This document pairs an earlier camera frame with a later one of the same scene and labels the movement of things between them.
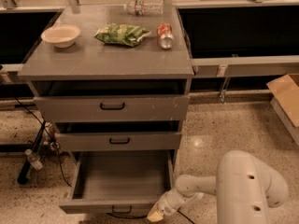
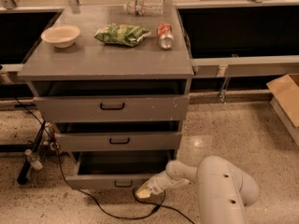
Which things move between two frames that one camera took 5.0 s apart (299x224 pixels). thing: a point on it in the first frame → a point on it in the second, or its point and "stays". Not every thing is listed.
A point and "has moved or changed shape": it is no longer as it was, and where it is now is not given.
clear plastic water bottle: [145, 7] stays
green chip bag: [121, 34] stays
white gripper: [167, 202] → [160, 181]
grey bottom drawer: [120, 182] has moved or changed shape
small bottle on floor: [35, 161] stays
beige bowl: [61, 35] stays
